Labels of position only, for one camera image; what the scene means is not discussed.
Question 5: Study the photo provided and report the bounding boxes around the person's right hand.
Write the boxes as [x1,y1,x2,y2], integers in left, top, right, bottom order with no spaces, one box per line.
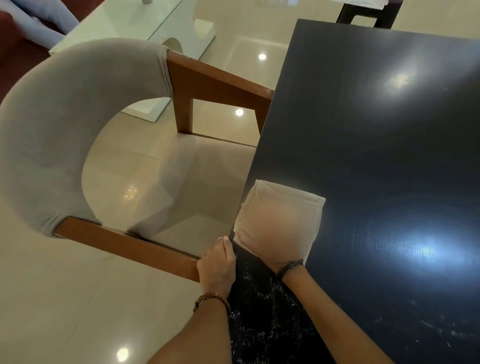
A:
[262,257,299,277]

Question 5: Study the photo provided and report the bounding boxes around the person's left hand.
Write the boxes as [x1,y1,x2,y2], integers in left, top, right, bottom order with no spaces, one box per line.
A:
[196,235,237,298]

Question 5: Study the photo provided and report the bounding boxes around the white thin cleaning cloth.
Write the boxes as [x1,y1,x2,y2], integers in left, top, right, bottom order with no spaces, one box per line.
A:
[233,179,326,268]

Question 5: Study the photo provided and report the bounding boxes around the person's left forearm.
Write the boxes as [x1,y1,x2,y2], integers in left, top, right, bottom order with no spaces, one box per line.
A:
[147,297,233,364]

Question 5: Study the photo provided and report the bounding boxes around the person's right forearm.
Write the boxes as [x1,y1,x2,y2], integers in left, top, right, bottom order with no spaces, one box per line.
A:
[279,263,395,364]

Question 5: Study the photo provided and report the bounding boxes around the grey upholstered wooden chair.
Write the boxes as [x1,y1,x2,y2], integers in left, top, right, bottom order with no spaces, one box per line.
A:
[0,37,275,284]

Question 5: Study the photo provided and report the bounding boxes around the white glass coffee table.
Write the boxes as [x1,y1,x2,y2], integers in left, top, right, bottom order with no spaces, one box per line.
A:
[49,0,217,123]

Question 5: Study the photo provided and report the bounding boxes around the dark wooden chair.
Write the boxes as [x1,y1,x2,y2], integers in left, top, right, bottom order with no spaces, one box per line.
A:
[336,0,404,30]

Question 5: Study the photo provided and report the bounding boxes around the white cloth on chair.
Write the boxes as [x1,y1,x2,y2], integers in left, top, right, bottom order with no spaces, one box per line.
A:
[343,0,388,10]

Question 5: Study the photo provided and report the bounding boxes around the dark red sofa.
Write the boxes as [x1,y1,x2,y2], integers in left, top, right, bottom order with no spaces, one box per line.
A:
[0,0,106,104]

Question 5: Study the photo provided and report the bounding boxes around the blue-grey cushion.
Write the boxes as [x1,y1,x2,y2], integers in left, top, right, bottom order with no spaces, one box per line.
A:
[10,0,80,50]

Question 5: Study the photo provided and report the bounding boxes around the brown beaded bracelet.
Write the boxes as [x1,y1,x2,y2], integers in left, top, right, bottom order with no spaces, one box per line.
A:
[193,293,232,318]

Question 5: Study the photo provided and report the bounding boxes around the black cord bracelet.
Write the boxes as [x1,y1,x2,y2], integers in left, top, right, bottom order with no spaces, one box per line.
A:
[276,259,305,280]

